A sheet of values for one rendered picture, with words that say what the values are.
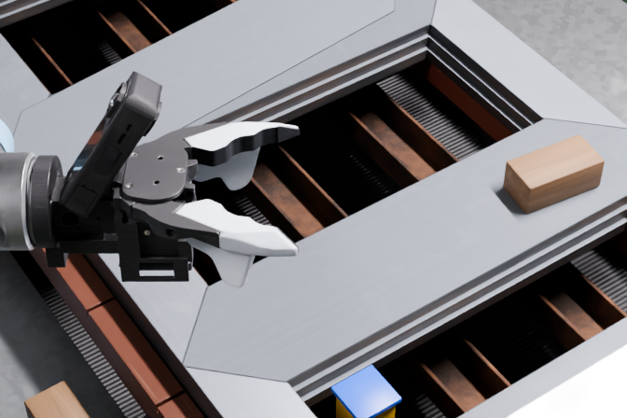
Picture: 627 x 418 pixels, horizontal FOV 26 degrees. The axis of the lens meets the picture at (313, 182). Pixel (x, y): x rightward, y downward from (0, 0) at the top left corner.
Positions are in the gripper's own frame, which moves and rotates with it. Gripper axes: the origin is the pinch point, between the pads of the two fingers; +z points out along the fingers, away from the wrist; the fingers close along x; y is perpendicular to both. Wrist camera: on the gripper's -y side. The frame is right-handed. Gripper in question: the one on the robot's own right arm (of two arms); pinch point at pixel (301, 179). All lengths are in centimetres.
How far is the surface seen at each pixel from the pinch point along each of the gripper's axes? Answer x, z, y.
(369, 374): -32, 8, 53
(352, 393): -29, 6, 53
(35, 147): -73, -38, 49
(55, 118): -79, -36, 48
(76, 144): -74, -32, 49
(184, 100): -83, -18, 48
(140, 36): -123, -29, 61
